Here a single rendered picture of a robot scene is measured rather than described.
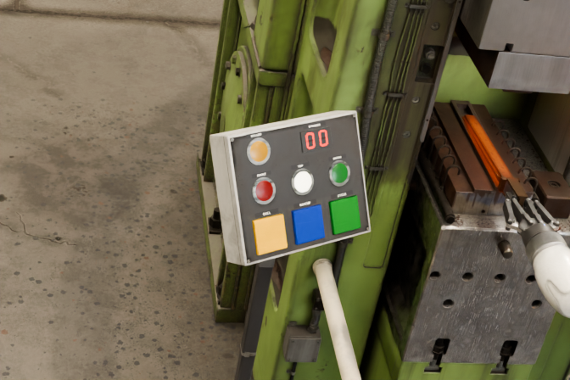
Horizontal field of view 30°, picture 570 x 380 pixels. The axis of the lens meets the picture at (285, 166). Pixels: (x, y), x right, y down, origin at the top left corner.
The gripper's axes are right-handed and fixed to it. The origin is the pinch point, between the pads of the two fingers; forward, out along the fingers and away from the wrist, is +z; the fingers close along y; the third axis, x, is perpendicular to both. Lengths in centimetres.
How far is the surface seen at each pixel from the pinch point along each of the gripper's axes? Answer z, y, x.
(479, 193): 5.1, -6.3, -3.8
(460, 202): 5.1, -10.6, -6.7
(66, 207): 126, -104, -99
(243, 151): -12, -69, 15
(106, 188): 140, -90, -99
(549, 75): 4.4, 1.3, 30.0
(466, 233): -0.8, -9.3, -11.8
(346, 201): -9.6, -44.0, 1.9
